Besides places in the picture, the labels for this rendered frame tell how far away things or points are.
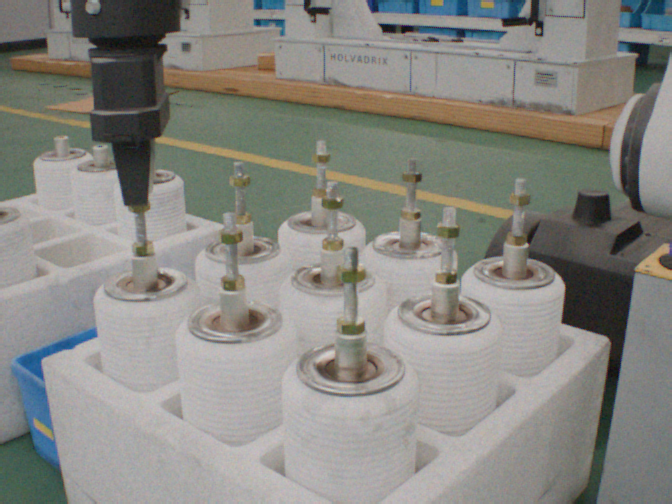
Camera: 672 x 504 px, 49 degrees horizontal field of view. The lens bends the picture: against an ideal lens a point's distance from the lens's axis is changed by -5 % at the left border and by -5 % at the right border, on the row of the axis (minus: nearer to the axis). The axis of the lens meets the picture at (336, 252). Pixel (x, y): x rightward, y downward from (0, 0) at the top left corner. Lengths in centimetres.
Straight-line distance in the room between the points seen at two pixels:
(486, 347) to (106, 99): 35
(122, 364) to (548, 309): 38
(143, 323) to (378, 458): 24
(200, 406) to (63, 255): 52
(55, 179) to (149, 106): 63
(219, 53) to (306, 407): 352
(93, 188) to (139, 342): 50
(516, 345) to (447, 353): 12
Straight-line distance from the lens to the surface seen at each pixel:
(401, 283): 74
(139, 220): 67
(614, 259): 98
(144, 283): 69
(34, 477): 91
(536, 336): 70
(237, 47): 405
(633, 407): 62
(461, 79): 289
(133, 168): 64
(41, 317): 94
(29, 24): 742
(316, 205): 83
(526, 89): 276
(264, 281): 73
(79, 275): 95
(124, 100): 61
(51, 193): 124
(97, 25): 61
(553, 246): 101
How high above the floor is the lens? 51
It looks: 20 degrees down
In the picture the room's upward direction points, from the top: straight up
